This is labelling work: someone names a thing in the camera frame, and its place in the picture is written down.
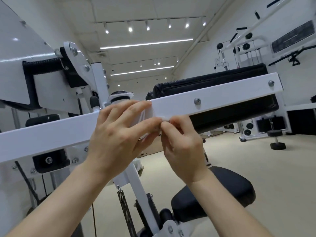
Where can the person's right hand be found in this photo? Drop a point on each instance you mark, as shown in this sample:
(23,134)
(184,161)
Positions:
(185,153)

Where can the person's left hand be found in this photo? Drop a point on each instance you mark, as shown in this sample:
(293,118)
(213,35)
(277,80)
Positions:
(116,145)

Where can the white cleaning wipe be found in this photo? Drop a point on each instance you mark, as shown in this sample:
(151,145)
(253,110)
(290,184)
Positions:
(164,118)

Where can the black padded seat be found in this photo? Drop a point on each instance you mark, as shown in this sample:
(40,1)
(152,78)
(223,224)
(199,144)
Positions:
(229,185)

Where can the white gym machine frame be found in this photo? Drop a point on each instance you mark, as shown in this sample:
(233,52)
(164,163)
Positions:
(49,135)

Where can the black padded arm rest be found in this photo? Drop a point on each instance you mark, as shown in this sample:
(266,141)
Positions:
(222,76)

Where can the person's right forearm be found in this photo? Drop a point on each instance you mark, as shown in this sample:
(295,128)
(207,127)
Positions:
(222,209)

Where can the person's left forearm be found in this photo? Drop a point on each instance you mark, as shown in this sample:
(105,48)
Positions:
(61,202)

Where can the long ceiling strip light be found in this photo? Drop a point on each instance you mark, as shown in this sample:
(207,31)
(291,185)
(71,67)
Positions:
(143,70)
(148,43)

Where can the black dumbbell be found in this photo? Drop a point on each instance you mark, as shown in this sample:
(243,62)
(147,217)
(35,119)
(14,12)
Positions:
(276,145)

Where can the row of ceiling spotlights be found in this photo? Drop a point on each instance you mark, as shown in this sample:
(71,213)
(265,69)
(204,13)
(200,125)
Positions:
(148,28)

